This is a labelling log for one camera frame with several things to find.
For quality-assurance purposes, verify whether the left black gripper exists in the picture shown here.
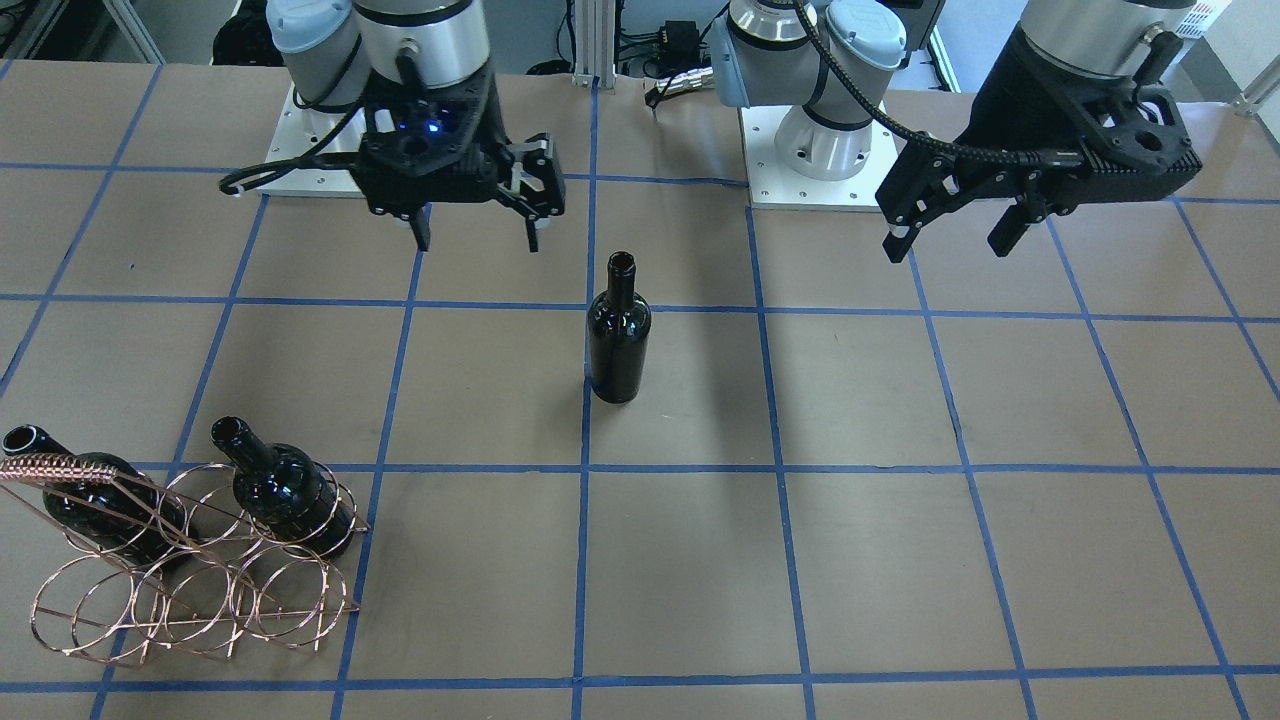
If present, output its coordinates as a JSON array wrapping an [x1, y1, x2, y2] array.
[[876, 27, 1203, 263]]

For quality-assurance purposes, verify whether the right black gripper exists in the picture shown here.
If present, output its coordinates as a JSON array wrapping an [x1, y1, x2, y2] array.
[[355, 70, 566, 252]]

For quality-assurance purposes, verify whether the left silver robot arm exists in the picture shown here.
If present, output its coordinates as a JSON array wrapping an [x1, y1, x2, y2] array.
[[709, 1, 1203, 263]]

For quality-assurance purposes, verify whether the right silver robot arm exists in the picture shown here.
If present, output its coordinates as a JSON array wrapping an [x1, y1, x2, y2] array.
[[220, 1, 564, 251]]

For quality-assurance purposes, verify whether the wine bottle in rack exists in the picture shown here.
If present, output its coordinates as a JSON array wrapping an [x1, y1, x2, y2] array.
[[3, 425, 189, 574], [210, 416, 353, 559]]

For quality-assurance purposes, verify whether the copper wire wine rack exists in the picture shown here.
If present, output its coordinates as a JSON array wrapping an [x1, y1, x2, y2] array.
[[28, 462, 360, 667]]

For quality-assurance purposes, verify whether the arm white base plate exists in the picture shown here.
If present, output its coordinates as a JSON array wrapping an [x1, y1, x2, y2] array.
[[739, 106, 899, 213], [219, 77, 466, 217]]

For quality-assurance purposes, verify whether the white plastic crate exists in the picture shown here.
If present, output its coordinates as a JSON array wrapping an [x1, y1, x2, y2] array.
[[1174, 0, 1233, 41]]

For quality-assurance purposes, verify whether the dark wine bottle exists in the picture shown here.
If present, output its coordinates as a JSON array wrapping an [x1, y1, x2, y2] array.
[[586, 251, 652, 404]]

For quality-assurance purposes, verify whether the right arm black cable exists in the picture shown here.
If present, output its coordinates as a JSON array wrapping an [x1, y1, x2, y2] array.
[[218, 100, 372, 199]]

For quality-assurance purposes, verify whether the black braided cable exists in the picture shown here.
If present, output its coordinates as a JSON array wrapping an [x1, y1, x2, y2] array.
[[792, 0, 1082, 167]]

